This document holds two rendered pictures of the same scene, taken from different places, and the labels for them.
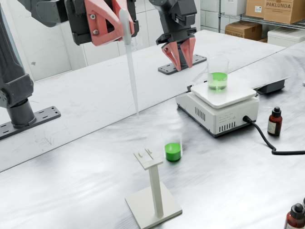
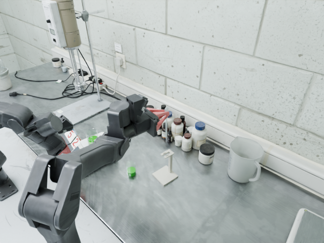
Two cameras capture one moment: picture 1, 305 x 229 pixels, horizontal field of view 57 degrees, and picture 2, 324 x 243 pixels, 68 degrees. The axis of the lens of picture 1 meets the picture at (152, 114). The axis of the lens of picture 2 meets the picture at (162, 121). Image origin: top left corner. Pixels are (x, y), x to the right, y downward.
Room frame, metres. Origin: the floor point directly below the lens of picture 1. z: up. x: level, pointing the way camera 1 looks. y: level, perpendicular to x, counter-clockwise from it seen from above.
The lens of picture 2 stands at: (0.57, 0.69, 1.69)
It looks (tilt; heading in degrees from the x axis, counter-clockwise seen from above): 36 degrees down; 253
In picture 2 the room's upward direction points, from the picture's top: straight up
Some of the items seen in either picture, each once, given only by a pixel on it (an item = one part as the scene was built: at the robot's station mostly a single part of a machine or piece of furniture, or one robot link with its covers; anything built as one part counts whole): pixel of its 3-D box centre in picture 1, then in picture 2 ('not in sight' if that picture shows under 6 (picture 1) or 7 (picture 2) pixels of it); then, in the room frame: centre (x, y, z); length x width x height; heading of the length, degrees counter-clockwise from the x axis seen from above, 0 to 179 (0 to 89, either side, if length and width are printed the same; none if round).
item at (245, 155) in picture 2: not in sight; (244, 164); (0.04, 0.12, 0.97); 0.18 x 0.13 x 0.15; 87
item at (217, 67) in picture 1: (218, 73); (92, 138); (0.63, -0.17, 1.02); 0.06 x 0.05 x 0.08; 147
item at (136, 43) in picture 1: (134, 41); not in sight; (3.17, 0.10, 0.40); 0.24 x 0.01 x 0.30; 121
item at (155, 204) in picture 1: (149, 180); (165, 165); (0.35, 0.02, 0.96); 0.08 x 0.08 x 0.13; 22
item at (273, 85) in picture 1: (270, 82); (69, 134); (0.74, -0.36, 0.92); 0.09 x 0.06 x 0.04; 109
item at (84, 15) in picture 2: not in sight; (79, 14); (0.59, -0.72, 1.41); 0.25 x 0.11 x 0.05; 31
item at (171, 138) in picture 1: (172, 145); (130, 168); (0.49, -0.04, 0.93); 0.04 x 0.04 x 0.06
